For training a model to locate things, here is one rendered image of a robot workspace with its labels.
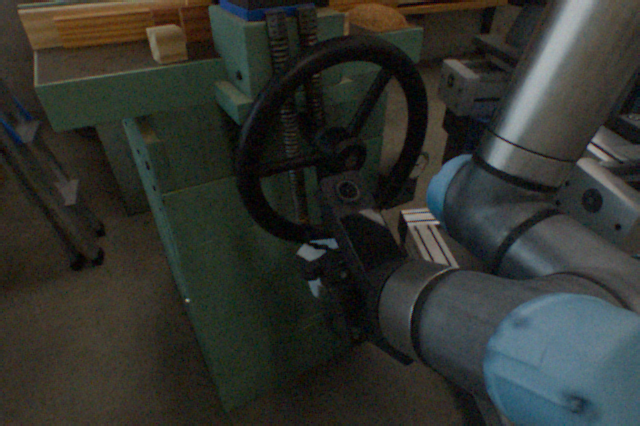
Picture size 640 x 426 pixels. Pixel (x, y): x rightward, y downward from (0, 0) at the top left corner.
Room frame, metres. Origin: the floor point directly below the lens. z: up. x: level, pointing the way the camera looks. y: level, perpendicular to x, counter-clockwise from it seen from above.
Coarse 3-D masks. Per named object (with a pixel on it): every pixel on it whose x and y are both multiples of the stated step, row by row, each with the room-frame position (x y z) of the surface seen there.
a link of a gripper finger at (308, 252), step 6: (306, 246) 0.35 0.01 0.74; (312, 246) 0.35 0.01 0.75; (300, 252) 0.33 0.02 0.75; (306, 252) 0.33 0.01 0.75; (312, 252) 0.32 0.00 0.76; (318, 252) 0.32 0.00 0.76; (324, 252) 0.32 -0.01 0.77; (306, 258) 0.31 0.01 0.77; (312, 258) 0.30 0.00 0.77; (312, 282) 0.31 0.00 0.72; (318, 282) 0.30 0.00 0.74; (312, 288) 0.31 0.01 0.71; (318, 288) 0.30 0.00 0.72; (318, 294) 0.30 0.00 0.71
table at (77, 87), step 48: (48, 48) 0.62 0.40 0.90; (96, 48) 0.62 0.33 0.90; (144, 48) 0.62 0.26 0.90; (192, 48) 0.62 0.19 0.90; (48, 96) 0.46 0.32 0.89; (96, 96) 0.49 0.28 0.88; (144, 96) 0.52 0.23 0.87; (192, 96) 0.55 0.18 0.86; (240, 96) 0.51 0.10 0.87; (336, 96) 0.55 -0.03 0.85
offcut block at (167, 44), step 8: (152, 32) 0.55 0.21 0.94; (160, 32) 0.55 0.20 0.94; (168, 32) 0.55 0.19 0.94; (176, 32) 0.56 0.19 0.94; (152, 40) 0.55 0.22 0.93; (160, 40) 0.55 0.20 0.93; (168, 40) 0.55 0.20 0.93; (176, 40) 0.56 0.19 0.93; (152, 48) 0.56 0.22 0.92; (160, 48) 0.54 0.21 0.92; (168, 48) 0.55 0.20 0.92; (176, 48) 0.56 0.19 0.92; (184, 48) 0.56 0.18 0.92; (160, 56) 0.54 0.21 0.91; (168, 56) 0.55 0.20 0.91; (176, 56) 0.56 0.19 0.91; (184, 56) 0.56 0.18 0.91
